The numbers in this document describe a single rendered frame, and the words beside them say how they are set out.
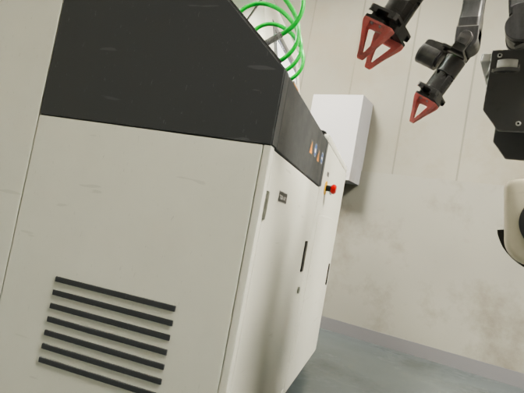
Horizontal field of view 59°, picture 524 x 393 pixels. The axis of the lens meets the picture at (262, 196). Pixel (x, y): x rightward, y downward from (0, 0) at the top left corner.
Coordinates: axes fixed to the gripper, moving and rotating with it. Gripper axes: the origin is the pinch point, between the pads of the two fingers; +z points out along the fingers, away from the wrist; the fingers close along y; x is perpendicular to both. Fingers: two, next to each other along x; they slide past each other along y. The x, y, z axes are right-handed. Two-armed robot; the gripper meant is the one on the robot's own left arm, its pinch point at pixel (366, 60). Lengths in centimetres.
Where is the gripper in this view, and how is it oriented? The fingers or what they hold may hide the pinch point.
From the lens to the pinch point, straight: 100.2
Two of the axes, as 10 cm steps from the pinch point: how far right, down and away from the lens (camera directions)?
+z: -5.4, 8.2, 1.9
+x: 6.7, 5.6, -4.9
